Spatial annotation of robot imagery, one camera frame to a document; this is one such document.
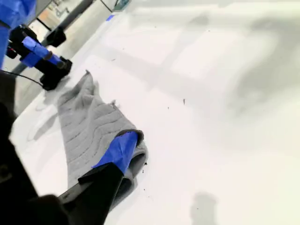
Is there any grey white-striped towel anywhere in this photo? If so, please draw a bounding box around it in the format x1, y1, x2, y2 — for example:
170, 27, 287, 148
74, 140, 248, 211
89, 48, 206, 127
57, 69, 149, 211

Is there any brown cardboard box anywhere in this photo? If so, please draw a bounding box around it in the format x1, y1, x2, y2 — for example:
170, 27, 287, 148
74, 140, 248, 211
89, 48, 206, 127
36, 11, 58, 30

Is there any thin black camera cable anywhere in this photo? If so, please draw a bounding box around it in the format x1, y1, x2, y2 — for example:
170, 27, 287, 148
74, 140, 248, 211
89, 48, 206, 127
0, 69, 45, 87

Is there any black post clamp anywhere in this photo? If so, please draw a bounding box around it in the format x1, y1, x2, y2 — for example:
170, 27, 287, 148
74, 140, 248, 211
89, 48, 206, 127
46, 26, 67, 48

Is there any steel post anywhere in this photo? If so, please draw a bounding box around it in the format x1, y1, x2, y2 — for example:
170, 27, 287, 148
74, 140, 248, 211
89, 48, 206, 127
10, 0, 103, 72

